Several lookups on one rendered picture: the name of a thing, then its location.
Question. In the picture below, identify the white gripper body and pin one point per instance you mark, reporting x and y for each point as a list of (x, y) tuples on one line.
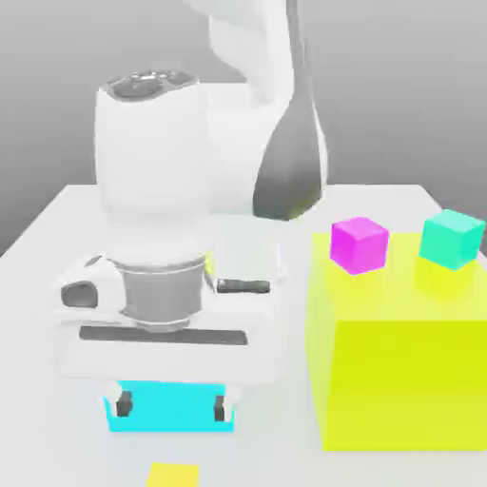
[(167, 361)]

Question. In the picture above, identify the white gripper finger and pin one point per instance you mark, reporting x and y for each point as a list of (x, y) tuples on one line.
[(123, 405), (220, 409)]

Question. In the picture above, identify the small cyan cube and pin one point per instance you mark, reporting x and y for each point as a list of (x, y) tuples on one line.
[(171, 407)]

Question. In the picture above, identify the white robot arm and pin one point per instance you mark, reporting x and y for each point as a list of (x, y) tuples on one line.
[(152, 159)]

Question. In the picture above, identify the small yellow cube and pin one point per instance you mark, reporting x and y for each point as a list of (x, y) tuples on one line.
[(173, 476)]

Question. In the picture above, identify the small magenta cube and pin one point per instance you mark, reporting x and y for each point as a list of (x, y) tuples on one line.
[(357, 247)]

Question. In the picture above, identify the small teal cube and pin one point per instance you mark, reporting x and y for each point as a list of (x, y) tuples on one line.
[(449, 243)]

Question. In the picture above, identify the large yellow box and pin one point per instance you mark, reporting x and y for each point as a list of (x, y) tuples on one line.
[(403, 384)]

